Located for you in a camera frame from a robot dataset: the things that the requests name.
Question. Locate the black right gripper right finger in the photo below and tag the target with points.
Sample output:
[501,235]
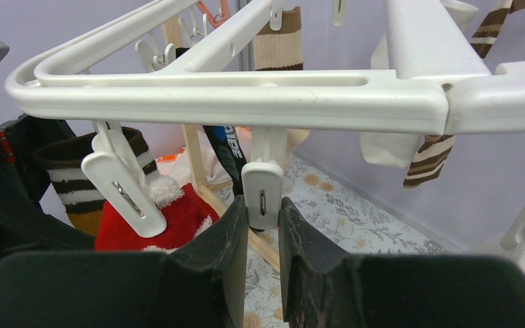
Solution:
[325,286]

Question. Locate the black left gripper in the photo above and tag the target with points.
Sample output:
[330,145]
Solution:
[23,224]

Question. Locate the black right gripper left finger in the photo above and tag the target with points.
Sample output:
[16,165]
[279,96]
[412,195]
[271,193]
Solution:
[199,285]

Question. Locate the white hanger clip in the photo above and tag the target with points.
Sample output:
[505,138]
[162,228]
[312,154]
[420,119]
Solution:
[114,170]
[263,177]

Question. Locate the white plastic sock hanger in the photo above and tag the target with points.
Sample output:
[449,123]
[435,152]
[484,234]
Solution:
[436,83]

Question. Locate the brown mustard striped sock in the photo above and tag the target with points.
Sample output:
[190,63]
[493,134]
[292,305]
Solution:
[83,202]

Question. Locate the floral patterned mat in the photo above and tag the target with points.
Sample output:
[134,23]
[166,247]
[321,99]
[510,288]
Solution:
[350,219]

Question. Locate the orange white floral cloth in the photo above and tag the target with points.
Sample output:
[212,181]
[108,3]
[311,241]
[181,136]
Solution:
[178,167]

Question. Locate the black blue sock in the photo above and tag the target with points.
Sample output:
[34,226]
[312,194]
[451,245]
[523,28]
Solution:
[225,143]

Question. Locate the cream white sock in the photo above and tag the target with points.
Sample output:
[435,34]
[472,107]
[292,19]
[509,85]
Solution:
[398,150]

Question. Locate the brown white striped sock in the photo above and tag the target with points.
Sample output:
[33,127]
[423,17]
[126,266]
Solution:
[431,156]

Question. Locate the beige brown striped sock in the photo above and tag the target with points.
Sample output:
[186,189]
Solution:
[280,50]

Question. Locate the wooden drying rack frame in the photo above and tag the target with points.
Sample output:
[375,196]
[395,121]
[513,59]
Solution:
[196,162]

